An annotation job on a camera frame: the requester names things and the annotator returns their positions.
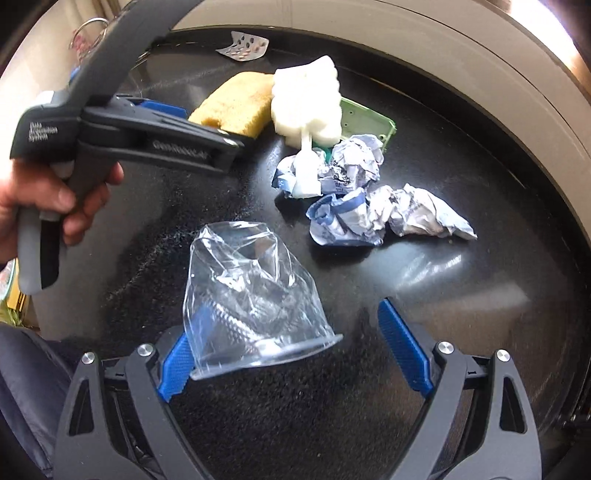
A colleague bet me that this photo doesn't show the yellow sponge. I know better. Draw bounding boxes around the yellow sponge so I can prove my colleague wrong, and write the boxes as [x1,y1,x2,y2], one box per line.
[188,71,274,139]

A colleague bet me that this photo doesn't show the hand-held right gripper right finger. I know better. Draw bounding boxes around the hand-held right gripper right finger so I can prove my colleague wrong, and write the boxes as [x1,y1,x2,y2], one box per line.
[378,298,541,480]

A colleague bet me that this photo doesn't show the white foam brush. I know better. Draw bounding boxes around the white foam brush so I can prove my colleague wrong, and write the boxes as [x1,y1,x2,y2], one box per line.
[270,55,342,199]

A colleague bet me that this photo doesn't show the person's dark trousers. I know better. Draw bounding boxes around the person's dark trousers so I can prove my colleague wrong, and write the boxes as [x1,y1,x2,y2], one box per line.
[0,323,77,480]

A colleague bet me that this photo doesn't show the green circuit board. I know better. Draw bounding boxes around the green circuit board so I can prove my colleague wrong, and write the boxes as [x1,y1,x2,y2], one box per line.
[314,97,398,153]

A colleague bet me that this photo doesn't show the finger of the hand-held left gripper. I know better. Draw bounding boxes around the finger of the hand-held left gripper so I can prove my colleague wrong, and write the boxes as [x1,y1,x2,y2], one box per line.
[83,110,245,151]
[115,93,190,121]

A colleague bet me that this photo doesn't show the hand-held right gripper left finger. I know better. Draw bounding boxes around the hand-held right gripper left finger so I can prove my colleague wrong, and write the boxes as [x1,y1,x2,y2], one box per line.
[54,325,199,480]

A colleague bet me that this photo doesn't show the silver pill blister pack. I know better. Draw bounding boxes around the silver pill blister pack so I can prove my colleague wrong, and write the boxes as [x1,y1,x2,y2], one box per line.
[216,31,271,63]

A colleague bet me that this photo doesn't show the blue white paper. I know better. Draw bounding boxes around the blue white paper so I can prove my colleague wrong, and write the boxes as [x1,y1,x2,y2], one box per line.
[308,187,389,247]
[385,182,478,241]
[274,134,385,199]

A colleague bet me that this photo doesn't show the clear plastic cup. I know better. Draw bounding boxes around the clear plastic cup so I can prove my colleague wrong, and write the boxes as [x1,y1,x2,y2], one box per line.
[182,222,345,381]

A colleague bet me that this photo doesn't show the person's left hand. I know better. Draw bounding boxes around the person's left hand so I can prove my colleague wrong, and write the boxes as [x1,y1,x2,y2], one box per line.
[0,157,125,267]

